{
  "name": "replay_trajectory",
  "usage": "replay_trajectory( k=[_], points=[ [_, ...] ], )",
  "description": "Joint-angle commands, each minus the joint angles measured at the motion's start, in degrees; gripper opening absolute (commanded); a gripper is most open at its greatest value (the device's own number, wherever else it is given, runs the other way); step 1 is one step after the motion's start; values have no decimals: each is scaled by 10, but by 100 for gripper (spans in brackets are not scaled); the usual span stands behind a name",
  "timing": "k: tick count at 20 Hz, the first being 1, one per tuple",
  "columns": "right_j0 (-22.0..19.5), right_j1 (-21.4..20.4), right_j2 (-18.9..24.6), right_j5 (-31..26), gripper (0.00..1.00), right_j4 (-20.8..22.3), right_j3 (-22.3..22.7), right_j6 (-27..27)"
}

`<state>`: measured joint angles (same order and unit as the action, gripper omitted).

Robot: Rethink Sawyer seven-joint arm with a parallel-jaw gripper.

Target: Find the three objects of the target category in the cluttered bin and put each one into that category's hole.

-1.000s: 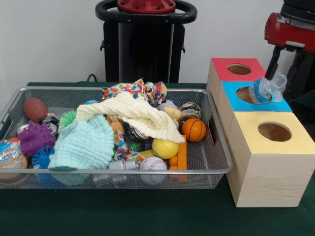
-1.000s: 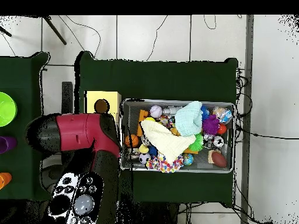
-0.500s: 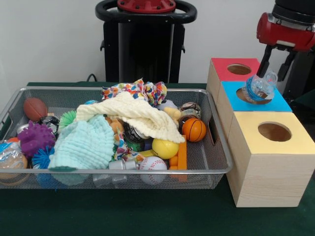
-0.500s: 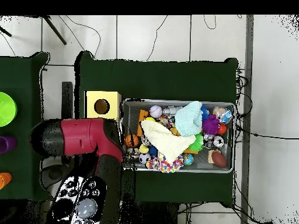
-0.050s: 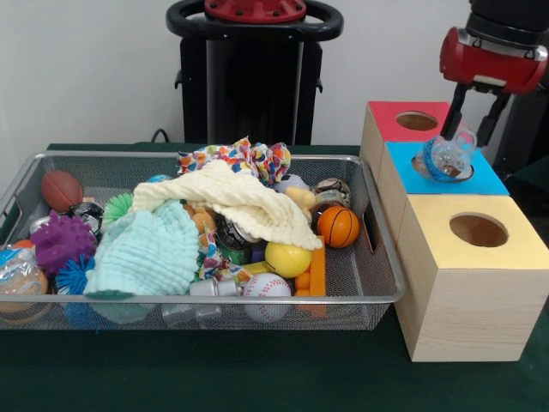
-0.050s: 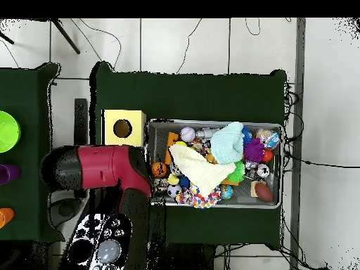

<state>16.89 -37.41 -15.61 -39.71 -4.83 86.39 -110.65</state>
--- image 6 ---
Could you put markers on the brown toy football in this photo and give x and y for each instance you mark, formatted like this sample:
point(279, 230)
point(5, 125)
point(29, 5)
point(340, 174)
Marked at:
point(263, 192)

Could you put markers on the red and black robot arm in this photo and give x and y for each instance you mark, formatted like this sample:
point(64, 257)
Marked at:
point(101, 168)

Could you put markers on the wooden box with three holes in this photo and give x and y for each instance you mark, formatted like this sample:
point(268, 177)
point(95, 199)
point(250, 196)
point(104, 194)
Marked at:
point(135, 118)

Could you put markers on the silver mesh bin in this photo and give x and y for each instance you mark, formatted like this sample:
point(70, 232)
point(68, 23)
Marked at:
point(253, 204)

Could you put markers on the yellow ball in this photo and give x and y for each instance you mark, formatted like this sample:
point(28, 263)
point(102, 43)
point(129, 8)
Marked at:
point(181, 143)

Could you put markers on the white toy baseball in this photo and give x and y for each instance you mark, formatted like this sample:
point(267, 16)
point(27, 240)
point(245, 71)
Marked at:
point(188, 134)

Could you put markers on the cream waffle cloth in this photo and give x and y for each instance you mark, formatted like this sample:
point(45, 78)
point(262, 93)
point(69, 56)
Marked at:
point(199, 168)

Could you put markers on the orange toy basketball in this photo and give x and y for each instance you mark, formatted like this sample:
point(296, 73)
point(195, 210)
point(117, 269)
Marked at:
point(159, 169)

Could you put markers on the mint waffle cloth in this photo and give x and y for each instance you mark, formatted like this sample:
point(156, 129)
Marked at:
point(226, 143)

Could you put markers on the colourful patterned cloth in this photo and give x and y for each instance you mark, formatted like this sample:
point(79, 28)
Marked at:
point(197, 199)

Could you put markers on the purple spiky rubber toy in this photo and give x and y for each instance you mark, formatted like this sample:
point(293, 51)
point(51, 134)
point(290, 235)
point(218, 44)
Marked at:
point(254, 150)

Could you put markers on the black tripod leg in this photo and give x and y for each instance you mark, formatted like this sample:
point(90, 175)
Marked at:
point(66, 36)

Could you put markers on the dark green side tablecloth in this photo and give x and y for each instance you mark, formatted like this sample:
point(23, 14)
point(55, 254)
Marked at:
point(25, 92)

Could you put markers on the bright green bowl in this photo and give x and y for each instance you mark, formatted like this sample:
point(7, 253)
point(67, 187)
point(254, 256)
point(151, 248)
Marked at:
point(8, 132)

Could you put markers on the purple plastic cup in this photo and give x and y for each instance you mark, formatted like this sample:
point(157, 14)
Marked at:
point(8, 174)

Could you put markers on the orange plastic cup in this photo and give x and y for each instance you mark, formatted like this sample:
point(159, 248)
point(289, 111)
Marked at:
point(5, 218)

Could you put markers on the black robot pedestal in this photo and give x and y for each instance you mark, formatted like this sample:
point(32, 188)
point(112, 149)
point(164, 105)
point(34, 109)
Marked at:
point(185, 258)

